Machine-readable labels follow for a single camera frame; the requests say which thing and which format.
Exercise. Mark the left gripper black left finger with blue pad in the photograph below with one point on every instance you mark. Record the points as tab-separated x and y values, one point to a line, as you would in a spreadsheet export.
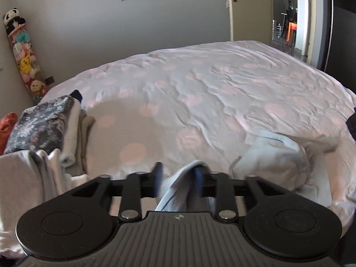
131	190

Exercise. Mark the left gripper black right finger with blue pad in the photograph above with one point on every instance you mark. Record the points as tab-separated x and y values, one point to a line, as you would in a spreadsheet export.
224	189

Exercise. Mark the light grey-blue garment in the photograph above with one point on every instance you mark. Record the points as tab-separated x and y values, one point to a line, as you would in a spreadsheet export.
294	163

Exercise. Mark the white folded cloth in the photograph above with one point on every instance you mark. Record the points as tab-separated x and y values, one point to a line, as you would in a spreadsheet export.
67	149

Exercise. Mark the cream knitted blanket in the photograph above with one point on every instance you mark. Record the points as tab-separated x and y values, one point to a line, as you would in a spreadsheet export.
29	179

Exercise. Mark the beige folded cloth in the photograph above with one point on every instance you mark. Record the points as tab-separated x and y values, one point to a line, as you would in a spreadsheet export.
85	124

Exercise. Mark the dark floral folded cloth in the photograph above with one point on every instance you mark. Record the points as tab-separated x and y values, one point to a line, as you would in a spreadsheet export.
42	127

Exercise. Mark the dark navy cloth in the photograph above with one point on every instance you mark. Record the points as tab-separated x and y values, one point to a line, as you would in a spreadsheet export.
77	95

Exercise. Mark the pink dotted bed cover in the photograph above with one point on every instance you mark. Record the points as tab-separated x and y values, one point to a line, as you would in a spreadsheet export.
209	102

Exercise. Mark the orange red cloth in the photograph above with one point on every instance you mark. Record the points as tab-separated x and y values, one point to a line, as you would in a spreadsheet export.
6	125

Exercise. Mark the black cloth at bed edge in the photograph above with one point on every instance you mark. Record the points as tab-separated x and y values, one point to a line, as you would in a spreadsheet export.
351	125

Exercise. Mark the dark wardrobe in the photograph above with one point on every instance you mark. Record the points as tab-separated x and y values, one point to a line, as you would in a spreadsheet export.
339	56

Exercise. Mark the orange stool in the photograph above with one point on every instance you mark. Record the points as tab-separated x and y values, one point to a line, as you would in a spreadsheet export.
291	33

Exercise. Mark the plush toy tube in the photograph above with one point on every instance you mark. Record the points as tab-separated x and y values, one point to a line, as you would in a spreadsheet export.
27	63

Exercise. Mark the beige room door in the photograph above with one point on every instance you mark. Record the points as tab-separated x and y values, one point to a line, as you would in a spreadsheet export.
251	20

